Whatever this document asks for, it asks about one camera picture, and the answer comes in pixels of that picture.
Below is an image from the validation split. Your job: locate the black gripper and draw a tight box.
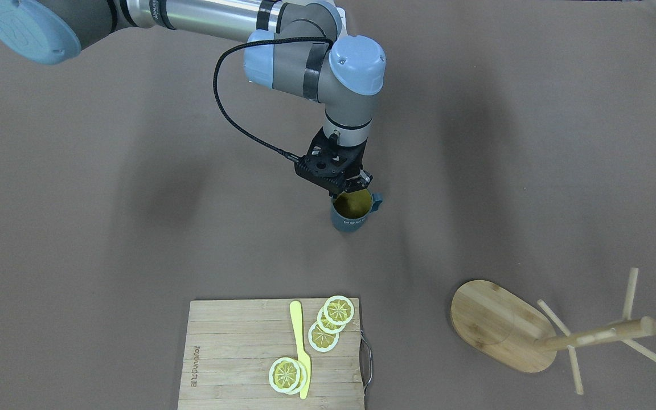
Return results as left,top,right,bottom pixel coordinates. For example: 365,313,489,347
295,128,372,193

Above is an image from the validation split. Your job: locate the blue cup yellow inside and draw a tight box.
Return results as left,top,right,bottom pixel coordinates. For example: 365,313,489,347
330,189,383,232

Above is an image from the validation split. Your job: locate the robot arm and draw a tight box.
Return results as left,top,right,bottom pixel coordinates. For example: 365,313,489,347
0,1,386,197

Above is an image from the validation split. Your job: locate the wooden cup storage rack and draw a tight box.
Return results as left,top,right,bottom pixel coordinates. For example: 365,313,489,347
449,267,656,395

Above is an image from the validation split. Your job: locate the yellow plastic knife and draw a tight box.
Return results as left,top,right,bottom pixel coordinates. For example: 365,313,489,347
289,300,311,400

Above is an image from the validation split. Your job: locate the middle overlapping lemon slice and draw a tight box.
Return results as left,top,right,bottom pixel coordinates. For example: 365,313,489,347
317,306,348,334

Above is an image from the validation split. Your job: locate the lemon slice nearest knife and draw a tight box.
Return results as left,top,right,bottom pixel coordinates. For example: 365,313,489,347
308,322,339,352

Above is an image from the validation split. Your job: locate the lemon slice beside knife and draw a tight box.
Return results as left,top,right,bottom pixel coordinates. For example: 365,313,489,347
286,360,308,395

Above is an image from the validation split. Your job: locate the lemon slice under knife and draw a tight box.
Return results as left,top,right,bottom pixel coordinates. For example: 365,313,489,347
268,356,305,395

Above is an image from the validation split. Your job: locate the bamboo cutting board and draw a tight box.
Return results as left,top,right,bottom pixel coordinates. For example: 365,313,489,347
178,297,374,409

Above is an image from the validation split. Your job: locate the lemon slice near handle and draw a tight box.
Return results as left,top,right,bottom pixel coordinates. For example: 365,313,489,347
323,295,356,325

